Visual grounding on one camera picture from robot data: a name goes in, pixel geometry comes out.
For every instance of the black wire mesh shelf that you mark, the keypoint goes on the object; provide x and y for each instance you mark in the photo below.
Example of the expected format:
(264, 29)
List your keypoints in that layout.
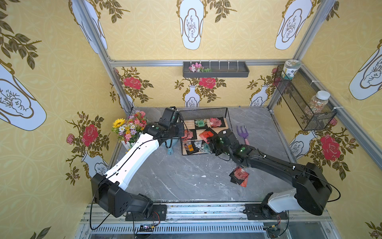
(189, 116)

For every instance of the da hong pao tea bag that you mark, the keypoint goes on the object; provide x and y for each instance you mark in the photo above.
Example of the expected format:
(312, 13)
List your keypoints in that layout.
(239, 176)

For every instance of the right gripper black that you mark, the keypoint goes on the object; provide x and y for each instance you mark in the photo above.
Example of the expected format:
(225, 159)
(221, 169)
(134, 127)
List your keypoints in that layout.
(216, 143)

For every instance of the green grape oolong tea bag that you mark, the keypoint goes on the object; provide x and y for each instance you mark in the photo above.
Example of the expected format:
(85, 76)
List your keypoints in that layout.
(201, 123)

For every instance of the red black tea bag front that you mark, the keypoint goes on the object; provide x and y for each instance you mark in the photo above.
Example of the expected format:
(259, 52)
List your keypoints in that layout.
(188, 135)

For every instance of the colourful artificial flower bouquet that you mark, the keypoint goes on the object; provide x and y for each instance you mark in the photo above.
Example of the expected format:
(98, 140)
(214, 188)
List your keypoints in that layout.
(130, 129)

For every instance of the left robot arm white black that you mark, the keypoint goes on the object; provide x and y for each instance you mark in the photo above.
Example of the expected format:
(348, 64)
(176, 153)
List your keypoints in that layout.
(110, 189)

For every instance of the white lidded printed jar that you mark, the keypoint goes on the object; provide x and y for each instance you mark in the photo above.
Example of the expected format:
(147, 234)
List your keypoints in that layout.
(290, 68)

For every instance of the clear jar white lid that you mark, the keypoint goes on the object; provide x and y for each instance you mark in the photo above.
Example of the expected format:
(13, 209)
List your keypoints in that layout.
(317, 103)

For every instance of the pink tea bag back right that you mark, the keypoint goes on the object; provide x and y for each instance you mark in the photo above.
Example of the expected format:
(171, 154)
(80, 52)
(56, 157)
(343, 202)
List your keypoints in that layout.
(215, 122)

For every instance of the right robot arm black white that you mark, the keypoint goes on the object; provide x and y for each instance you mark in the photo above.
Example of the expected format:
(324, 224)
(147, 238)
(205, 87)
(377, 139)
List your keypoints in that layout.
(310, 191)

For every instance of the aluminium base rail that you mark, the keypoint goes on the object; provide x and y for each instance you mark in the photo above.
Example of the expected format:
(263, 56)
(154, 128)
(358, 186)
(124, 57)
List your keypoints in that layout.
(204, 219)

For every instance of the purple garden fork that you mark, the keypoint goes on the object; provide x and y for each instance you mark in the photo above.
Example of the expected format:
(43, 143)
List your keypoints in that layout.
(243, 132)

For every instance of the white picket fence planter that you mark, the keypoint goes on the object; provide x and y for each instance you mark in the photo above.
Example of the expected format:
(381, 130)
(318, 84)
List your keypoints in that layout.
(128, 146)

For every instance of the black wire wall basket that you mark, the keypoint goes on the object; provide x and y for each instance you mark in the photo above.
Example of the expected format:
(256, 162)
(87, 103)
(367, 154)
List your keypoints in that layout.
(297, 93)

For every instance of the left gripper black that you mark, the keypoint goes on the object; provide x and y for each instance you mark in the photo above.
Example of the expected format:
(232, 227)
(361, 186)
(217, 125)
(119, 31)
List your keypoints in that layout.
(172, 140)

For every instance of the small pink flowers in tray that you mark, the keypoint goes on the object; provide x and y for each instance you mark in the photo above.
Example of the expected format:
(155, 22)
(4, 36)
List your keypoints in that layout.
(197, 67)

